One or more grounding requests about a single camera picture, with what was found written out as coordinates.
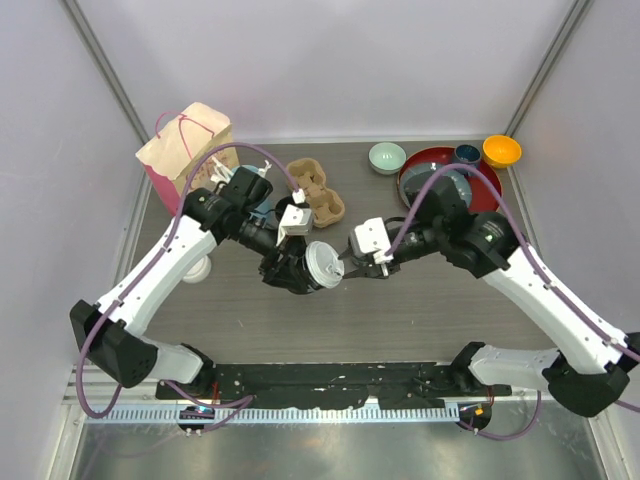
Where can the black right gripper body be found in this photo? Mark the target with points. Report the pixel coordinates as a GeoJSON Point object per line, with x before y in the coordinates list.
{"type": "Point", "coordinates": [389, 264]}

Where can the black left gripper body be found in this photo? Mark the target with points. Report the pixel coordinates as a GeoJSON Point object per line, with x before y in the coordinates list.
{"type": "Point", "coordinates": [270, 266]}

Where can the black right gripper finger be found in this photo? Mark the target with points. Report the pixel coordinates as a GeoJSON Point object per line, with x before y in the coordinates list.
{"type": "Point", "coordinates": [346, 254]}
{"type": "Point", "coordinates": [359, 273]}

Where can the single white cup lid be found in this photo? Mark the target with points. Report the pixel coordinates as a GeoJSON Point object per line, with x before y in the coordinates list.
{"type": "Point", "coordinates": [321, 252]}

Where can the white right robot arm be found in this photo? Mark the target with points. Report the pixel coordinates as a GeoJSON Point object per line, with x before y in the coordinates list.
{"type": "Point", "coordinates": [586, 371]}

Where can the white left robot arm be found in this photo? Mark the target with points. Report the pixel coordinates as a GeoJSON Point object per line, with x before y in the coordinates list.
{"type": "Point", "coordinates": [111, 332]}

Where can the light blue straw cup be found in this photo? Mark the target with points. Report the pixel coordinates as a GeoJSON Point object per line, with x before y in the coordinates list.
{"type": "Point", "coordinates": [250, 172]}

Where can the brown cardboard cup carrier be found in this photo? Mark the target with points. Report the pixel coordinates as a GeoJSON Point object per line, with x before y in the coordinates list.
{"type": "Point", "coordinates": [326, 205]}

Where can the mint green ceramic bowl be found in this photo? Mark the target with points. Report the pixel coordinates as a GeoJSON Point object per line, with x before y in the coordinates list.
{"type": "Point", "coordinates": [387, 158]}

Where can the dark blue ceramic plate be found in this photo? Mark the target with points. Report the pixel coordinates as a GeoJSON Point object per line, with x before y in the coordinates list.
{"type": "Point", "coordinates": [415, 176]}

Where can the red round tray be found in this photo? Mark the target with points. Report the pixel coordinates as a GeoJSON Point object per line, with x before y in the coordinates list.
{"type": "Point", "coordinates": [424, 162]}

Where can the dark blue ceramic mug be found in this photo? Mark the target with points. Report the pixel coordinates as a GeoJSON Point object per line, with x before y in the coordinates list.
{"type": "Point", "coordinates": [466, 154]}

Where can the pink kraft paper bag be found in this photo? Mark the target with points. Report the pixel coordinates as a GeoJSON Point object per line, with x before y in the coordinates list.
{"type": "Point", "coordinates": [174, 150]}

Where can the orange bowl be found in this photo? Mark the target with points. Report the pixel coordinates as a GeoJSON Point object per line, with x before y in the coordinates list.
{"type": "Point", "coordinates": [500, 151]}

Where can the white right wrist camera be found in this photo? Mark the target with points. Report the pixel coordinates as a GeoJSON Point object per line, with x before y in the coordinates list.
{"type": "Point", "coordinates": [370, 241]}

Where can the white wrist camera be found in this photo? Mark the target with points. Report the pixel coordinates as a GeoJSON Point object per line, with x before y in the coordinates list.
{"type": "Point", "coordinates": [370, 241]}
{"type": "Point", "coordinates": [297, 218]}

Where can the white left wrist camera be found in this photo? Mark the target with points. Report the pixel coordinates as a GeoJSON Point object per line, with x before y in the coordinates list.
{"type": "Point", "coordinates": [297, 218]}

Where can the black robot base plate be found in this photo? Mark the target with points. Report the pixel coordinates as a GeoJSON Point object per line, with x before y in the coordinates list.
{"type": "Point", "coordinates": [336, 386]}

